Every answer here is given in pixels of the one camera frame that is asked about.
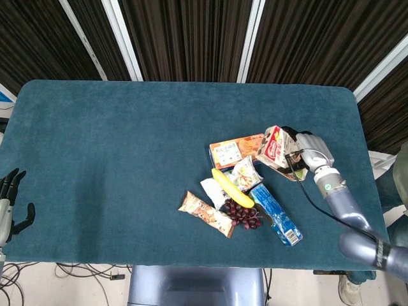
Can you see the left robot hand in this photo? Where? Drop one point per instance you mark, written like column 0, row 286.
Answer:
column 6, row 213

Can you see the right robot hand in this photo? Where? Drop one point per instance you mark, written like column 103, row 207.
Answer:
column 314, row 150

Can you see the red white snack carton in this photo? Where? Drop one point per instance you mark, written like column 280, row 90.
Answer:
column 274, row 150

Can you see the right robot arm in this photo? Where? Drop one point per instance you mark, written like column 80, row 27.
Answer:
column 344, row 204

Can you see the orange cracker box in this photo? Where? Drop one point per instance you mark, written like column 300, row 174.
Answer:
column 229, row 153

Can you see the white yellow snack bag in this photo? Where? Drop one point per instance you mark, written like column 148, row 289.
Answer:
column 245, row 173

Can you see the blue sandwich cookie pack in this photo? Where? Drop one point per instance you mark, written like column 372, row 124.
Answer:
column 274, row 216

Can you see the yellow banana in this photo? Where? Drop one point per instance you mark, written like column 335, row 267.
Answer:
column 231, row 188

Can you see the dark red grape bunch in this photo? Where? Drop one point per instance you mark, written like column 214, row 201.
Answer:
column 239, row 213

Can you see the white packet black script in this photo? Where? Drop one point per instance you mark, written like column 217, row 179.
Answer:
column 212, row 191

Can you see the white blue panel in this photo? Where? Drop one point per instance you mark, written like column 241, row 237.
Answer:
column 4, row 97

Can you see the teal velvet tablecloth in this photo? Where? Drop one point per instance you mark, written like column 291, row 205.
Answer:
column 111, row 159

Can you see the beige nut bar wrapper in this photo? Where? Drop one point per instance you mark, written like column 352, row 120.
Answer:
column 207, row 213

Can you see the black power adapter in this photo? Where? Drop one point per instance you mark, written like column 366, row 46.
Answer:
column 117, row 276

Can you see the white sneaker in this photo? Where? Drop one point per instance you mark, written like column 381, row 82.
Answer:
column 349, row 290

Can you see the blue grey robot torso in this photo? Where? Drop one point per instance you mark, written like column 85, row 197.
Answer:
column 191, row 287

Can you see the white partition post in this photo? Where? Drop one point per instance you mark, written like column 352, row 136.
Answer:
column 252, row 38
column 122, row 38
column 83, row 38
column 379, row 70

